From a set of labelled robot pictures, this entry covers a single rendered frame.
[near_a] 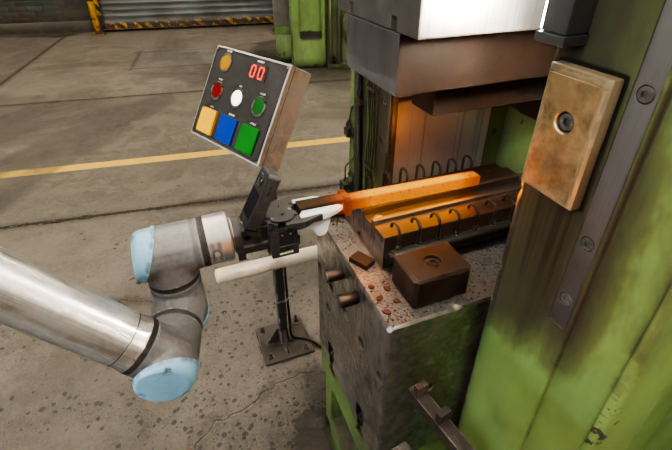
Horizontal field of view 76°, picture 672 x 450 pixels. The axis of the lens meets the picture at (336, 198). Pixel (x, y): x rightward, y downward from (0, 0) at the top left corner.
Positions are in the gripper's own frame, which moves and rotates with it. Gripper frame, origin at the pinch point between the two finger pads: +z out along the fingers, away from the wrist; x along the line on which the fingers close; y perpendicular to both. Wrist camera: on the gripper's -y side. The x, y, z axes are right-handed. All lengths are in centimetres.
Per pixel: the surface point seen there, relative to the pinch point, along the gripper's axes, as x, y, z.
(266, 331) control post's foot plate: -65, 104, -8
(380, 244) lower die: 6.2, 8.0, 7.2
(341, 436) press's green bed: -3, 89, 2
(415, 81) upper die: 7.4, -24.4, 11.1
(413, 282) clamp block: 18.8, 7.0, 7.3
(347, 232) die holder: -6.3, 13.2, 5.4
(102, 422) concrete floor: -46, 104, -72
